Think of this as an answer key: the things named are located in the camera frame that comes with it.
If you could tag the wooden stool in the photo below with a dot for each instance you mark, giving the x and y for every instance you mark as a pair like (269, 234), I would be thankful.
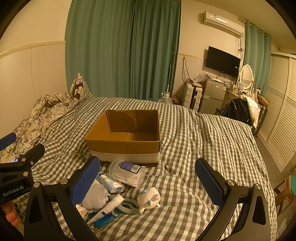
(285, 192)

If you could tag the white tissue packet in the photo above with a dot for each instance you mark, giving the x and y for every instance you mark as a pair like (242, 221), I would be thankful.
(111, 184)

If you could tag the white cloth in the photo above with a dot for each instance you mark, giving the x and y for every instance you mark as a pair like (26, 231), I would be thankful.
(94, 197)

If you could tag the blue face mask packet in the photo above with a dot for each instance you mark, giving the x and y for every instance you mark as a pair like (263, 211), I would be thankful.
(105, 221)

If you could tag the white louvered wardrobe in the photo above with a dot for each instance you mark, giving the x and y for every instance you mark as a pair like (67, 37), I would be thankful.
(282, 104)

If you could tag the clear water jug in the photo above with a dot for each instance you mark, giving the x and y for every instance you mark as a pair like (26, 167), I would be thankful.
(166, 99)

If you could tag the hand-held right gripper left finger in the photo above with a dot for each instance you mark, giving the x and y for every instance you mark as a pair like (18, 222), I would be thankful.
(85, 183)

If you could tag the white air conditioner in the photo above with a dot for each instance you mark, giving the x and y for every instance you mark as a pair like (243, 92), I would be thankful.
(223, 23)

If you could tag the white ribbed suitcase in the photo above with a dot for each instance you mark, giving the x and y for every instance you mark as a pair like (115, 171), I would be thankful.
(192, 96)

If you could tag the checkered floral pillow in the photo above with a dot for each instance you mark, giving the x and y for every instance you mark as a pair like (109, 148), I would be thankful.
(79, 89)

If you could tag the grey tape roll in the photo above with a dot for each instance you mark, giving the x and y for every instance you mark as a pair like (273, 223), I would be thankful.
(129, 206)

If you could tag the black wall television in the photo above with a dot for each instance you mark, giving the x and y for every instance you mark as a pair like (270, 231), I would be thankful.
(223, 61)

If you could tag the mop pole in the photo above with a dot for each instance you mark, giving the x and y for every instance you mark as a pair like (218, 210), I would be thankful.
(170, 69)

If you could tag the white jacket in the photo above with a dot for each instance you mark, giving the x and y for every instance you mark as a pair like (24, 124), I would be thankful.
(253, 109)

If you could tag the narrow green curtain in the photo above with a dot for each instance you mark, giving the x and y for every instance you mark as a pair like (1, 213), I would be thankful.
(256, 53)

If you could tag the clear plastic bag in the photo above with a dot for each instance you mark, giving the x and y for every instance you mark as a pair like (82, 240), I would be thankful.
(201, 76)
(127, 172)

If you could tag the person's left hand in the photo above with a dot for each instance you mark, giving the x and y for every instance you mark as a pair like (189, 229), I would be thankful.
(11, 215)

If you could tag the beige dressing table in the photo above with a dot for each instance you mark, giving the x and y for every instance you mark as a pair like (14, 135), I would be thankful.
(233, 95)

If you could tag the grey checkered bedsheet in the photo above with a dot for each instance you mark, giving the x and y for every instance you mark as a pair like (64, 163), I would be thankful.
(196, 139)

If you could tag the cardboard box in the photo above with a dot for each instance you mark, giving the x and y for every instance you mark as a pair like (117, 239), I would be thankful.
(129, 143)

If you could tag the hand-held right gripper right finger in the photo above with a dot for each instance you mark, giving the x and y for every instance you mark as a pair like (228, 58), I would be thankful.
(209, 183)

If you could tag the floral quilt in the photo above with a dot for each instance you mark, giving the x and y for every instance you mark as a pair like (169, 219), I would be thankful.
(39, 115)

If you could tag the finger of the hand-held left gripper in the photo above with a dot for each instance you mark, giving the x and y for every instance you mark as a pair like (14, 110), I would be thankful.
(7, 141)
(33, 153)

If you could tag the oval white vanity mirror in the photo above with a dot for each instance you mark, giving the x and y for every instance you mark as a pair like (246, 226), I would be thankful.
(246, 76)

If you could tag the white cream tube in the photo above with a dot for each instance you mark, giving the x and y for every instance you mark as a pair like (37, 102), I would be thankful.
(108, 207)

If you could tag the white animal figurine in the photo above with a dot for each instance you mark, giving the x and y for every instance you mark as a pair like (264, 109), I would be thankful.
(149, 198)

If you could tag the wide green curtain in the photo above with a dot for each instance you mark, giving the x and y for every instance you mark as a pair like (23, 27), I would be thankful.
(120, 46)

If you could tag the dark suitcase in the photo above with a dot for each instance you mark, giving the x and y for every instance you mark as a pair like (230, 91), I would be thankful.
(261, 118)

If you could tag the silver small fridge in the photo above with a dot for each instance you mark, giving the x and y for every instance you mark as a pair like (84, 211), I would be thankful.
(212, 95)

